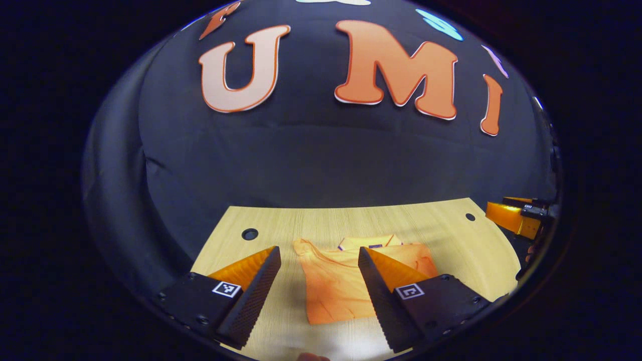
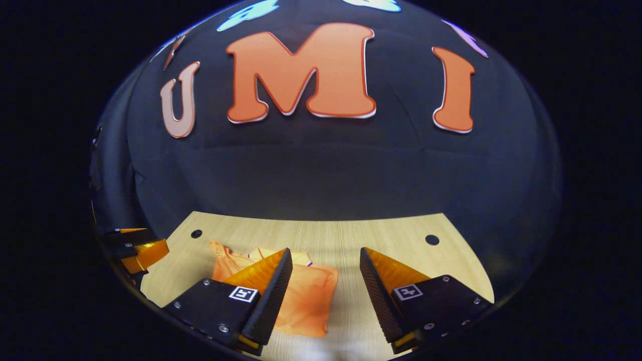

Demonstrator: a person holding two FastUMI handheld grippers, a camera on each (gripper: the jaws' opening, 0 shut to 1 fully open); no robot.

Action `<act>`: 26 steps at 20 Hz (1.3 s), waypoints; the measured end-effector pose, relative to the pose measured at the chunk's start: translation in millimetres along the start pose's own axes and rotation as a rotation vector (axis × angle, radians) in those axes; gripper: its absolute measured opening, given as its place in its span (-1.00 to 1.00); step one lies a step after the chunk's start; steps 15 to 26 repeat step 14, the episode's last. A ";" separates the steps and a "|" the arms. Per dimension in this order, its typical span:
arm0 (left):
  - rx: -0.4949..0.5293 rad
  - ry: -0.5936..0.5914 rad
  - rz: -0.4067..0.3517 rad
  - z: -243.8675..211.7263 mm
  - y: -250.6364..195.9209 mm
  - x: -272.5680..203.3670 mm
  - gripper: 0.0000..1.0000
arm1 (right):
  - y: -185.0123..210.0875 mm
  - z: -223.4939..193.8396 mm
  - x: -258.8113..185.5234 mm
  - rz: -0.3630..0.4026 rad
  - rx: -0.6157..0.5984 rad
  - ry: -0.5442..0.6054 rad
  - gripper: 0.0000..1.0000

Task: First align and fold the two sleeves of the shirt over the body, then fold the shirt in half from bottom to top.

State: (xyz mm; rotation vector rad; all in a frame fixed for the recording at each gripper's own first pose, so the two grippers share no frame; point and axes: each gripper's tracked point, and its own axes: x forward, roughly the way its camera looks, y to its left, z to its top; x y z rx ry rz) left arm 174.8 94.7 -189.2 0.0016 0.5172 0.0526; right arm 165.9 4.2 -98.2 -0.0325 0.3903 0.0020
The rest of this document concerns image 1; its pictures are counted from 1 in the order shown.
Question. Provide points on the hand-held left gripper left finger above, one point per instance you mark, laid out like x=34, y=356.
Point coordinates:
x=253, y=306

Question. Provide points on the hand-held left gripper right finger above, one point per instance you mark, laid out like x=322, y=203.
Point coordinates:
x=383, y=306

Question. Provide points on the yellow T-shirt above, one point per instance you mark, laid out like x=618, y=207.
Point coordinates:
x=341, y=286

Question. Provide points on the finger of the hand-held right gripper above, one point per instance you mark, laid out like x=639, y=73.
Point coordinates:
x=526, y=201
x=509, y=216

